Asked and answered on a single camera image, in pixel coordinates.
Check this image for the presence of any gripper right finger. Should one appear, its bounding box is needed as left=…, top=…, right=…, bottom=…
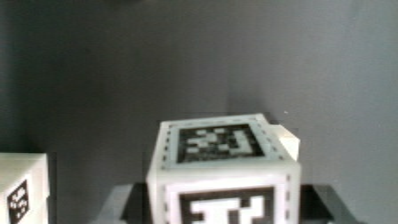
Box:
left=300, top=184, right=362, bottom=224

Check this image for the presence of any white chair leg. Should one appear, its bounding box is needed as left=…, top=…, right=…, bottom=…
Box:
left=145, top=114, right=302, bottom=224

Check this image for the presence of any white tagged nut cube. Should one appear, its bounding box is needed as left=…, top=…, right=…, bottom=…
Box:
left=0, top=153, right=49, bottom=224

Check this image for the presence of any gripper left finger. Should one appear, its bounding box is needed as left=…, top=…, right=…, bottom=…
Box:
left=94, top=183, right=147, bottom=224

